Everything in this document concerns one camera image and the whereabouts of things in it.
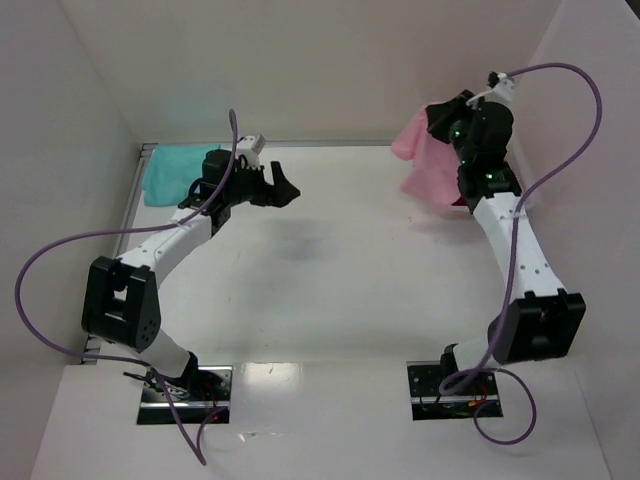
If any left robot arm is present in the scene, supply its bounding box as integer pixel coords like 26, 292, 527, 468
81, 150, 300, 401

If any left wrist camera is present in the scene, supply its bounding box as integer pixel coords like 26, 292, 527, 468
236, 134, 266, 169

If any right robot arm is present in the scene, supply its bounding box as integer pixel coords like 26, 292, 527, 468
426, 91, 586, 388

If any white plastic basket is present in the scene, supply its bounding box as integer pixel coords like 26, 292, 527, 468
442, 154, 541, 219

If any red t shirt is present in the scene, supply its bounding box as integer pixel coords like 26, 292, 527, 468
450, 197, 468, 208

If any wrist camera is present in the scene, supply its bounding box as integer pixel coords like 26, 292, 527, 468
487, 72, 515, 104
236, 134, 266, 169

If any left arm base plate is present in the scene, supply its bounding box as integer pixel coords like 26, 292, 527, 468
133, 366, 233, 426

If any teal folded t shirt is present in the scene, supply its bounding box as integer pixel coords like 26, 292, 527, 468
142, 144, 220, 207

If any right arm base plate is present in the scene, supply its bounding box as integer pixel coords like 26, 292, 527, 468
406, 361, 503, 421

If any pink t shirt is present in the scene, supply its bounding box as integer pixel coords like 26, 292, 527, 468
391, 105, 460, 216

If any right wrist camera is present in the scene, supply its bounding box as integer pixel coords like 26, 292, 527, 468
487, 72, 515, 104

